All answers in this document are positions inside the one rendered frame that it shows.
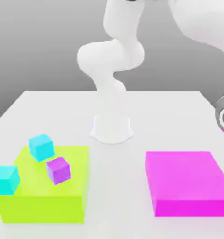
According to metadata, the small purple cube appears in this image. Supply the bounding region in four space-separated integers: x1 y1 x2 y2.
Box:
46 156 72 185

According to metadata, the small cyan cube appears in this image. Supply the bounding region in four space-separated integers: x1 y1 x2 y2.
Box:
28 134 55 162
0 165 21 196

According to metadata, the large magenta box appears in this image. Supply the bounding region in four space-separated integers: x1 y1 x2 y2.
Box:
145 151 224 218

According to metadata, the large lime green box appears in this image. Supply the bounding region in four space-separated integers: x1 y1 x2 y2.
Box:
0 145 90 224

